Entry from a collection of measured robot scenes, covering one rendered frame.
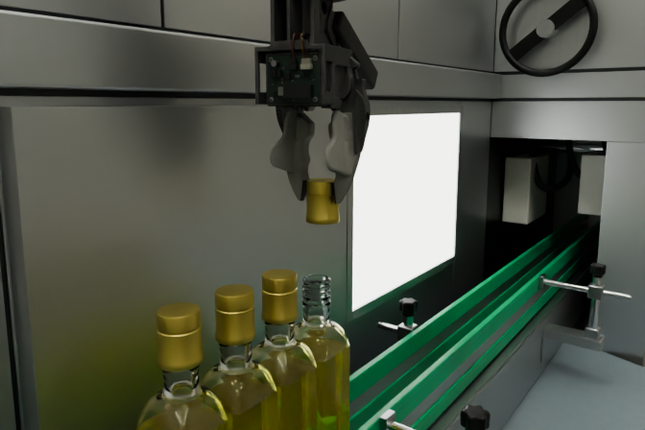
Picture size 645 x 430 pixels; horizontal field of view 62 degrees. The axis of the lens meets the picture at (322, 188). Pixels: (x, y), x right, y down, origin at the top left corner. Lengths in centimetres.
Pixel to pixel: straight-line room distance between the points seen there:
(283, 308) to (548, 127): 99
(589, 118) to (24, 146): 116
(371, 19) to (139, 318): 59
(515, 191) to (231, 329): 117
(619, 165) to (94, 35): 112
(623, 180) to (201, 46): 102
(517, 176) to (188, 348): 122
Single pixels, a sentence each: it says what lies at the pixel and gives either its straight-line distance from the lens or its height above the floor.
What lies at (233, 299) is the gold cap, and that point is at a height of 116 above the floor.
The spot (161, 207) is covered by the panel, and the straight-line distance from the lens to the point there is 57.
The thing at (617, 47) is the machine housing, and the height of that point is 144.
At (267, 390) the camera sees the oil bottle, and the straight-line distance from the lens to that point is 51.
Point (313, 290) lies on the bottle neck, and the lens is 56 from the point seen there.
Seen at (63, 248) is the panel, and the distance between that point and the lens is 52.
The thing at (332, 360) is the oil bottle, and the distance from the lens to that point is 58.
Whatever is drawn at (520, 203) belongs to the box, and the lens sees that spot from 155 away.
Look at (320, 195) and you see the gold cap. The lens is 55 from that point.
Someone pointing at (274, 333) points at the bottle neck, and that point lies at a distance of 53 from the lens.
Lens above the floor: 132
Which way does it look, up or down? 9 degrees down
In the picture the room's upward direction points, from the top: straight up
